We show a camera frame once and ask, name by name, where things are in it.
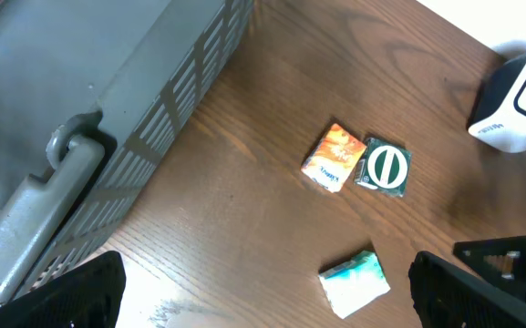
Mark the dark grey plastic basket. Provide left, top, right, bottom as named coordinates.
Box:
left=0, top=0, right=253, bottom=307

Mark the round green white item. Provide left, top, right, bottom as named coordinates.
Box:
left=354, top=138, right=412, bottom=198

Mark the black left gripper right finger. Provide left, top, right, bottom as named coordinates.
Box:
left=408, top=251, right=526, bottom=328

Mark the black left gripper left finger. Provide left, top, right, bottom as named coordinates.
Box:
left=0, top=251, right=126, bottom=328

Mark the orange tissue pack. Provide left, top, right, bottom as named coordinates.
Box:
left=301, top=123, right=366, bottom=193

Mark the green tissue pack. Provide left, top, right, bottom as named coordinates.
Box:
left=318, top=251, right=390, bottom=319

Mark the grey basket handle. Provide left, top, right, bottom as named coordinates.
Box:
left=0, top=135, right=105, bottom=304

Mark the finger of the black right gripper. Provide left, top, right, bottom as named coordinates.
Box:
left=453, top=236, right=526, bottom=302

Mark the white barcode scanner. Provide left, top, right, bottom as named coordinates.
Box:
left=468, top=54, right=526, bottom=153

